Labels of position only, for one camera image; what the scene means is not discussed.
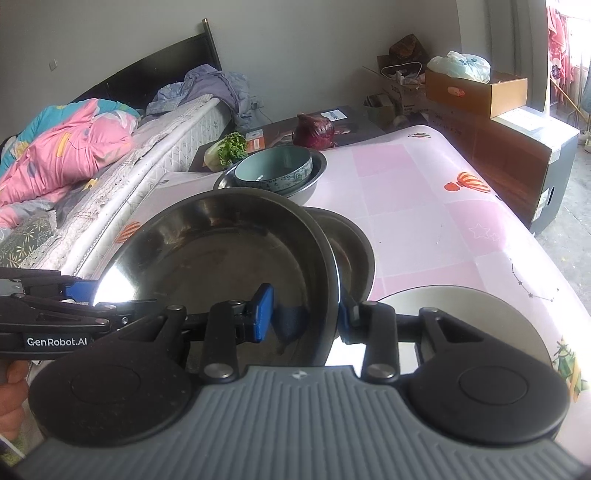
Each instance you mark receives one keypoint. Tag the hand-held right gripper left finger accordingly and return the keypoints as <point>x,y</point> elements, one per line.
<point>262,314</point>

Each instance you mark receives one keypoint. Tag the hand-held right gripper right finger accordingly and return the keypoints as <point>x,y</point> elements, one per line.
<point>350,318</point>

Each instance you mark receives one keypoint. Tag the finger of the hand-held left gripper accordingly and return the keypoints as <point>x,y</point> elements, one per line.
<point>69,311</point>
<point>81,290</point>

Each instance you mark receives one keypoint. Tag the shallow steel plate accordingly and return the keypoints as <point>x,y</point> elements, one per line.
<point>351,249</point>
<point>207,258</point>

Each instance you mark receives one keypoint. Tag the teal ceramic bowl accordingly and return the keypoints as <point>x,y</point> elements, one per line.
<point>272,166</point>

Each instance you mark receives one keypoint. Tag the person's left hand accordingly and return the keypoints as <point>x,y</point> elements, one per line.
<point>11,397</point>

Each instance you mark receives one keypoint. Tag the leaf patterned pillow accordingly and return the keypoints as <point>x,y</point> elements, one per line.
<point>25,237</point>

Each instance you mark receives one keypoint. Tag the white ceramic plate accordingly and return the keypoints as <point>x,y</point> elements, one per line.
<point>461,314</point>

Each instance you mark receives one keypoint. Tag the pink floral quilt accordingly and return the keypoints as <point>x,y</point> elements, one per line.
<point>64,147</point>

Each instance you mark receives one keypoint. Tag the white mattress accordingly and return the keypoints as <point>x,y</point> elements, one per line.
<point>152,147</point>

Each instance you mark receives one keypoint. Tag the green leafy cabbage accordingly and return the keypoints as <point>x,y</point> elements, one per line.
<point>231,148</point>

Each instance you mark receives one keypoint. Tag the red cabbage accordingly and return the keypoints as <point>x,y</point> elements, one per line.
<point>314,131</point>

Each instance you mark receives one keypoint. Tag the small cardboard box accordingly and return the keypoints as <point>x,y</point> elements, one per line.
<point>378,108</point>

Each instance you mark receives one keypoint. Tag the grey crumpled clothes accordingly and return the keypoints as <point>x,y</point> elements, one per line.
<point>207,85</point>

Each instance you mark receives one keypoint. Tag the dark wooden headboard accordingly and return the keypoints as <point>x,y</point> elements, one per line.
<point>147,64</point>

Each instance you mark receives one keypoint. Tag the open orange cardboard box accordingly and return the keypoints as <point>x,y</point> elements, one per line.
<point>461,94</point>

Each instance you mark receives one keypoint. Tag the dark brown bag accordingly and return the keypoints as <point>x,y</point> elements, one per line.
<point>406,48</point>

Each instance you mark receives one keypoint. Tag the white plastic bag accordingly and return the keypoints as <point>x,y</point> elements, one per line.
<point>461,65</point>

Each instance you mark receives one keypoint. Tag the blue hanging blanket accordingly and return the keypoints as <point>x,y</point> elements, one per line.
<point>586,87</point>

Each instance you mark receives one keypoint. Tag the pink hanging garment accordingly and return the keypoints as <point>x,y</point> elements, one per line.
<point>559,46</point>

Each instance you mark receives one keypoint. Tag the window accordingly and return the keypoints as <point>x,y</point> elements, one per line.
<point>579,27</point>

